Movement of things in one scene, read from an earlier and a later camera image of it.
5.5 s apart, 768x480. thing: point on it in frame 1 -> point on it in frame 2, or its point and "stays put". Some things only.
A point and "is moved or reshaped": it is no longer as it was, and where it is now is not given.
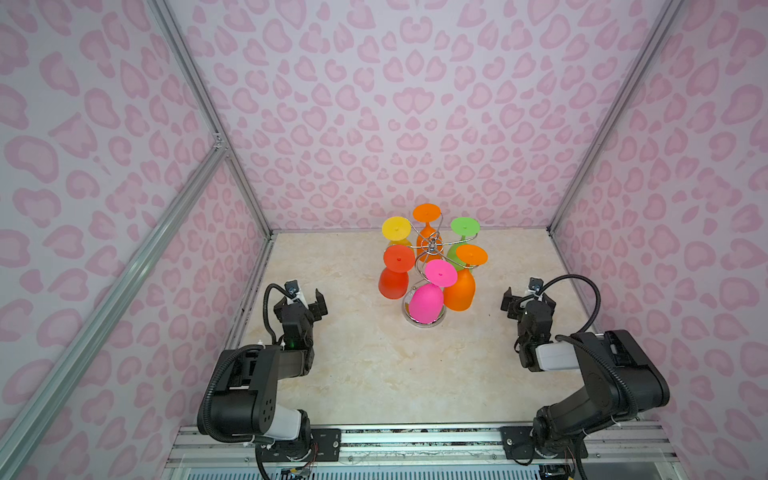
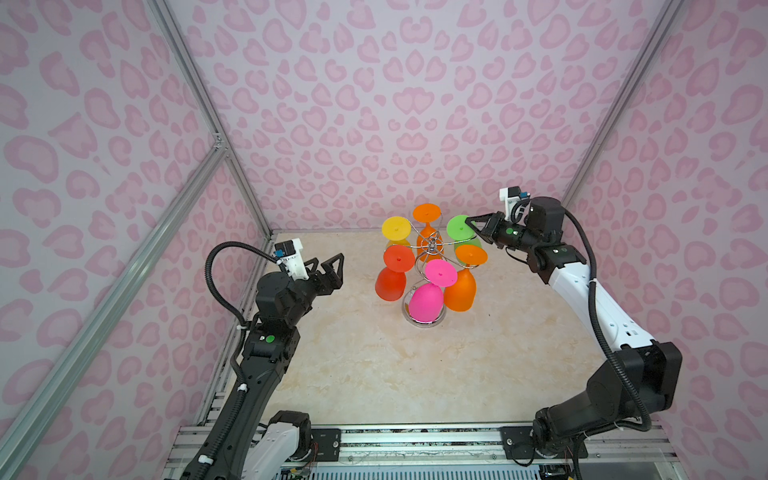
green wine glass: [463, 227] is moved or reshaped
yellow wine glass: [397, 229] stays put
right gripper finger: [552, 305] -> [488, 235]
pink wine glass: [426, 302] stays put
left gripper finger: [319, 307] -> [328, 264]
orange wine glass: [429, 244] stays put
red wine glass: [393, 280] stays put
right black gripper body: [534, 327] -> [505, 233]
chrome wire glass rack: [433, 246] stays put
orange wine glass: [461, 295] stays put
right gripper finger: [510, 302] -> [487, 232]
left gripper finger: [278, 309] -> [314, 262]
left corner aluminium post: [207, 99] stays put
